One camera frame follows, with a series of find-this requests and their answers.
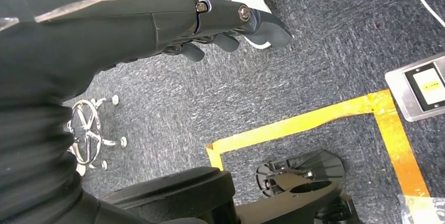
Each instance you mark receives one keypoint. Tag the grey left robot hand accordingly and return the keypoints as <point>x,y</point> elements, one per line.
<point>97,38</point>

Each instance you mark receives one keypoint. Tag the chrome chair base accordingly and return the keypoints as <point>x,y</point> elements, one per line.
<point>87,132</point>

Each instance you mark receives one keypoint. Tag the black robot hip joint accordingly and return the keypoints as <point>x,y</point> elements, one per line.
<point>180,191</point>

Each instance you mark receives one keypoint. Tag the black robot foot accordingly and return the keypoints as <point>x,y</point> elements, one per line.
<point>306,187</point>

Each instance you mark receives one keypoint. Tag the yellow floor tape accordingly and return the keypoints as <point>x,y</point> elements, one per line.
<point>382,107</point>

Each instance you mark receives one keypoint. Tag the metal floor socket plate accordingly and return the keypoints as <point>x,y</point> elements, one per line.
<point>427,87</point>

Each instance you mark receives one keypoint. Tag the clear plastic sheet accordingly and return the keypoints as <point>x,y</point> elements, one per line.
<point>420,210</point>

